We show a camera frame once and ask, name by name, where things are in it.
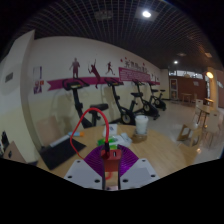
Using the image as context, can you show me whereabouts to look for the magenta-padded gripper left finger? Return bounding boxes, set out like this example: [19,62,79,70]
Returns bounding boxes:
[63,144,109,191]

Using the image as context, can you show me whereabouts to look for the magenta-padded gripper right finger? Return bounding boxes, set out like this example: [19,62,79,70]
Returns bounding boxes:
[116,145,161,191]

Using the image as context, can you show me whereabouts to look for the red charger block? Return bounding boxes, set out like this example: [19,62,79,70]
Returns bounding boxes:
[100,148,123,174]

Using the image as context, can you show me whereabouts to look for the red charging cable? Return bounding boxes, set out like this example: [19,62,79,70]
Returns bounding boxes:
[69,107,112,160]

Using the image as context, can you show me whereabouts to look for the black desk mat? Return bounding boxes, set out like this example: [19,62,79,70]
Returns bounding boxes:
[39,137,87,171]

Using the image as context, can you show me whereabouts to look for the wooden coaster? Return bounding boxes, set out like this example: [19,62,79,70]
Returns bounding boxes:
[132,132,149,144]

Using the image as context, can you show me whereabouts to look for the blue and orange pen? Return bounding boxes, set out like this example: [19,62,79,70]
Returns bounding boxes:
[68,130,86,138]

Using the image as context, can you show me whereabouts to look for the white cup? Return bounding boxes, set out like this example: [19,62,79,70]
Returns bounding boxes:
[134,115,150,136]

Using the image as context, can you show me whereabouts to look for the white tissue box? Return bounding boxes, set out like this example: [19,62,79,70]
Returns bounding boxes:
[102,123,119,138]

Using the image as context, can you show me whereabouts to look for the wooden chair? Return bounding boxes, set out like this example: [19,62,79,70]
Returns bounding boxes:
[176,121,203,144]
[2,140,28,164]
[34,116,68,145]

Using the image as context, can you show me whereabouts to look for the black exercise bike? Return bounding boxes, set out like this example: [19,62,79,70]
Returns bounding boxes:
[131,78,160,120]
[148,81,168,112]
[104,77,137,126]
[62,78,110,129]

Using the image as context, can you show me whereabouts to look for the group of wooden chairs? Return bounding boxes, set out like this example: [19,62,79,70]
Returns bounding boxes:
[193,97,224,148]

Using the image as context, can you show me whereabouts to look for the ceiling lights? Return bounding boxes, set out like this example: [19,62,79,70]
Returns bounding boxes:
[141,9,215,80]

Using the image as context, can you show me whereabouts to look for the wall poster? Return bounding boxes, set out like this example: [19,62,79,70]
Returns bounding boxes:
[32,65,45,95]

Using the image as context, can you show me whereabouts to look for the wall vent grille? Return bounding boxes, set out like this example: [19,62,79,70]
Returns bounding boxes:
[4,71,15,84]

